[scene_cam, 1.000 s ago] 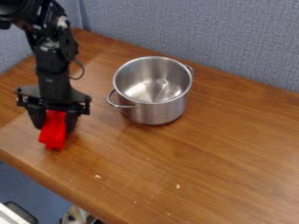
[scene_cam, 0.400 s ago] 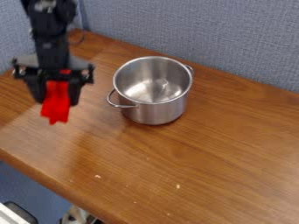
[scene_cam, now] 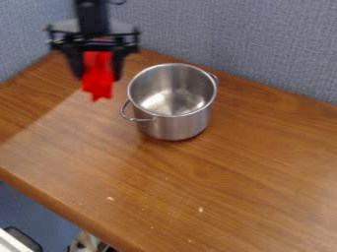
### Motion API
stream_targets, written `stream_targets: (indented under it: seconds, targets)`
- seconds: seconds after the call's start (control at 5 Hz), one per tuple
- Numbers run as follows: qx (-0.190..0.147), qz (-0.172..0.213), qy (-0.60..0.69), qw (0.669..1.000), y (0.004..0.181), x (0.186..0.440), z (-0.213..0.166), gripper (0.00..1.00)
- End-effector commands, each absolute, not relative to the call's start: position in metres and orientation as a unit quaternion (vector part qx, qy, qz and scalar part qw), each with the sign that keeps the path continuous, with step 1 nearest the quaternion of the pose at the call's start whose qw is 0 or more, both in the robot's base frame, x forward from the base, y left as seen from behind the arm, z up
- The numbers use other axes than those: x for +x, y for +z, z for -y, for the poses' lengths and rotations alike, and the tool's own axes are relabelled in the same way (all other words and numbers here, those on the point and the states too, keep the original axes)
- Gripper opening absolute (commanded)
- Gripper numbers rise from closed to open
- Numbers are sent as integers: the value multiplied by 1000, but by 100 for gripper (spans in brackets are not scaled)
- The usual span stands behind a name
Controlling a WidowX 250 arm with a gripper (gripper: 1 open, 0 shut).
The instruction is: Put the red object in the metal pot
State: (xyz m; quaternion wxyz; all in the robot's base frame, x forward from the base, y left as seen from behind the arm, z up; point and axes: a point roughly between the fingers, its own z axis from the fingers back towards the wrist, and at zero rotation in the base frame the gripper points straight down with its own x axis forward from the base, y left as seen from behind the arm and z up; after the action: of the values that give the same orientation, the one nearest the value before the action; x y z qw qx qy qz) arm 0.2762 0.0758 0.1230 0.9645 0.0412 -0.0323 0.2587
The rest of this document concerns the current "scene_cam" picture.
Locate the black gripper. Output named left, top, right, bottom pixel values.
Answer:
left=44, top=6, right=139, bottom=81

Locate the red star-shaped block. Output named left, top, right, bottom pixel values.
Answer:
left=81, top=51, right=115, bottom=101

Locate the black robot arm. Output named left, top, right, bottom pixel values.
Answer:
left=44, top=0, right=140, bottom=81

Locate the metal pot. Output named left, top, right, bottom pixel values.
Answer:
left=120, top=63, right=219, bottom=141

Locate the white object under table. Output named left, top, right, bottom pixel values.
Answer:
left=65, top=231, right=108, bottom=252

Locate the grey black object under table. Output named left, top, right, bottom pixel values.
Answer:
left=0, top=226, right=43, bottom=252

